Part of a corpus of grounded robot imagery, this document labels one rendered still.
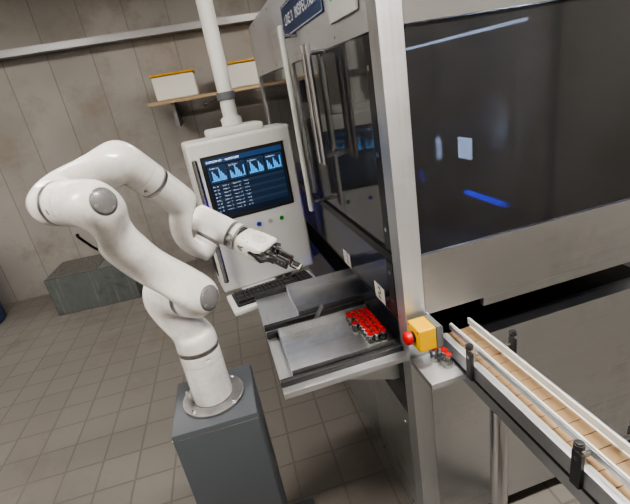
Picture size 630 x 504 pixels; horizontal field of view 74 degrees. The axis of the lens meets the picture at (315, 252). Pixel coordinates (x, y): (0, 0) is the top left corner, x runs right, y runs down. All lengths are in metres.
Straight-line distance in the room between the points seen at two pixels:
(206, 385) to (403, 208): 0.76
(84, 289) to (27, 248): 1.04
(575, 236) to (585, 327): 0.36
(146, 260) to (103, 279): 3.53
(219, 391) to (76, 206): 0.69
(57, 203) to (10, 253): 4.62
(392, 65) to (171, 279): 0.75
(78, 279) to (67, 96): 1.82
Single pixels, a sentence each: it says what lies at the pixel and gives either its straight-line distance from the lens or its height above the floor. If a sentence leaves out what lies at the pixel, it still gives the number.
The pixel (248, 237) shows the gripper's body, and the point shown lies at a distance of 1.25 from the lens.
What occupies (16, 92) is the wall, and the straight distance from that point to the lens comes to 5.21.
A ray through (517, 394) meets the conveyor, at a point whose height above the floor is 0.93.
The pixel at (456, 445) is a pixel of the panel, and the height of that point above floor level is 0.45.
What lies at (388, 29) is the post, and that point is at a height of 1.79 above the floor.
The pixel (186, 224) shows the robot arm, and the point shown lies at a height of 1.41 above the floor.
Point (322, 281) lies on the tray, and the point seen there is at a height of 0.89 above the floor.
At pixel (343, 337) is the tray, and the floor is 0.88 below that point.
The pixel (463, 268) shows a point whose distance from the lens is 1.32.
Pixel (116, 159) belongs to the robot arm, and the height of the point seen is 1.62.
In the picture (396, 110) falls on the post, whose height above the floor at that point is 1.61.
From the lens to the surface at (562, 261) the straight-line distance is 1.55.
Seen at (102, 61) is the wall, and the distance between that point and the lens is 5.00.
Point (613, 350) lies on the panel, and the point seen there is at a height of 0.63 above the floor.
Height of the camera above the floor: 1.71
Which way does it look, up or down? 22 degrees down
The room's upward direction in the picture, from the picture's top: 10 degrees counter-clockwise
